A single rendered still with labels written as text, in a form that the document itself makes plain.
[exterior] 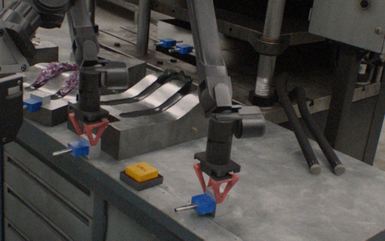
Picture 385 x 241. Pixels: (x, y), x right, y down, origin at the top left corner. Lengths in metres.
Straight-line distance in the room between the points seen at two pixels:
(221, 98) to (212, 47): 0.13
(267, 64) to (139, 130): 0.70
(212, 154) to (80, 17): 0.54
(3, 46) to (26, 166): 0.90
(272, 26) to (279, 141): 0.46
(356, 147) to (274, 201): 1.38
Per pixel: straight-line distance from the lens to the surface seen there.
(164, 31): 2.59
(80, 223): 1.82
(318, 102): 2.38
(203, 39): 1.33
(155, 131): 1.63
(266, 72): 2.12
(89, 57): 1.51
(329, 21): 2.09
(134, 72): 2.07
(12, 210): 2.24
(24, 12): 1.25
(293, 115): 1.83
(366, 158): 2.94
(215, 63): 1.31
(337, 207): 1.51
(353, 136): 2.74
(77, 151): 1.55
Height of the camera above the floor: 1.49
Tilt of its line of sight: 21 degrees down
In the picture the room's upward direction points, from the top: 7 degrees clockwise
